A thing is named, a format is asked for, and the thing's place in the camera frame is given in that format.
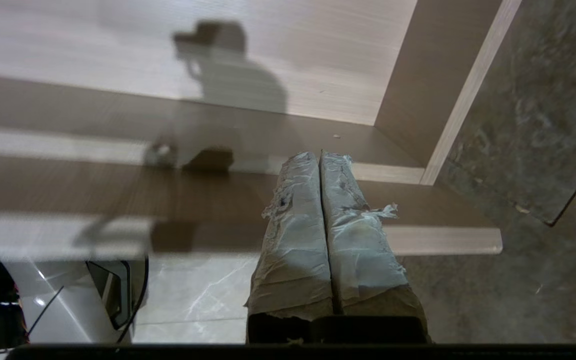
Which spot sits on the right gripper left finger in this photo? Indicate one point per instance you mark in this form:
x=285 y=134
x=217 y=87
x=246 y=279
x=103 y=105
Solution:
x=298 y=250

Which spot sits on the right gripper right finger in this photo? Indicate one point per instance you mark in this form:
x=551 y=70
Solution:
x=363 y=260

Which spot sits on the round metal drawer knob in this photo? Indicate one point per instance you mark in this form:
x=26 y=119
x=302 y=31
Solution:
x=161 y=153

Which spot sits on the light wooden cabinet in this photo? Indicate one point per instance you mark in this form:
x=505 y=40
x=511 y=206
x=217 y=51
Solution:
x=278 y=55

